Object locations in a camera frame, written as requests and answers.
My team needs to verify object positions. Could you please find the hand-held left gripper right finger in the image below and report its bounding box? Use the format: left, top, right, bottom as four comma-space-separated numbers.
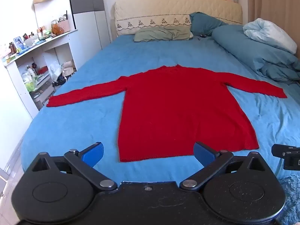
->
179, 142, 270, 191

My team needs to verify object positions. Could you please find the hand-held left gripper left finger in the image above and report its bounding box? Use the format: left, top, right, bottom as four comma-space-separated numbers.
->
30, 142, 118, 191

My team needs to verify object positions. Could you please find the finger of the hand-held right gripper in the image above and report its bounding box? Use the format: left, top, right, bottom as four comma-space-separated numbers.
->
271, 144, 300, 170

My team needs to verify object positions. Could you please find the red sweater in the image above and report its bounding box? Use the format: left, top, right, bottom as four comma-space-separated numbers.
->
46, 64, 288, 163

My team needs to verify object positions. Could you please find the blue fluffy rug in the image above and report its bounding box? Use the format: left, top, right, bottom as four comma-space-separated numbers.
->
278, 175, 300, 225

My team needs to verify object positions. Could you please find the beige bag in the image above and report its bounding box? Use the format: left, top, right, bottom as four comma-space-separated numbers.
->
61, 61, 77, 78

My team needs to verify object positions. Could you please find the white plastic bag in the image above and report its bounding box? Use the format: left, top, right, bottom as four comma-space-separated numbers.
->
48, 62, 62, 82

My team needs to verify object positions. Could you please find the green plastic bag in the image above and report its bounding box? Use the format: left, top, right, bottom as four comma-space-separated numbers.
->
22, 73, 38, 92

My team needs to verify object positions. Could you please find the bed with blue sheet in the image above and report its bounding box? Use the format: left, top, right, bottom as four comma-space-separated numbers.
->
21, 34, 300, 185

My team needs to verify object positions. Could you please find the teal duvet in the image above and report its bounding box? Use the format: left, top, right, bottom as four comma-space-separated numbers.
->
211, 25, 300, 82

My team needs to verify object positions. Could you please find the white shelf desk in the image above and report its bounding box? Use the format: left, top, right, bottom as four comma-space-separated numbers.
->
0, 27, 78, 120

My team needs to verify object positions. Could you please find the light blue quilt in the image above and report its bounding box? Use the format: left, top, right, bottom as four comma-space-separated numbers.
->
243, 18, 298, 54

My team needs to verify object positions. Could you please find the white and grey wardrobe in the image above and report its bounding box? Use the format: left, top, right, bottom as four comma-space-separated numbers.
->
68, 0, 112, 68

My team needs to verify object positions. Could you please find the green pillow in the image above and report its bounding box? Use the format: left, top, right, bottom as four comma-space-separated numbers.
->
133, 26, 194, 43

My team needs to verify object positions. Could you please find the brown teddy bear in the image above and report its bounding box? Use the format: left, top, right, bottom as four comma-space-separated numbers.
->
52, 25, 64, 37

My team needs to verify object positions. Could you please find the teal pillow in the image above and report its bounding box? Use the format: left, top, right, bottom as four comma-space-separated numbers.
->
189, 12, 229, 37

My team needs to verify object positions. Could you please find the pink storage box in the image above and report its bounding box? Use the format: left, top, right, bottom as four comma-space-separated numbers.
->
58, 20, 71, 33

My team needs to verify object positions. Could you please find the cream quilted headboard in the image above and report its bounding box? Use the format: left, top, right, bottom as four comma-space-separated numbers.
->
114, 0, 243, 37

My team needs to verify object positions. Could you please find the beige curtain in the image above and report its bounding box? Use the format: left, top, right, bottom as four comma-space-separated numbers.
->
246, 0, 300, 59

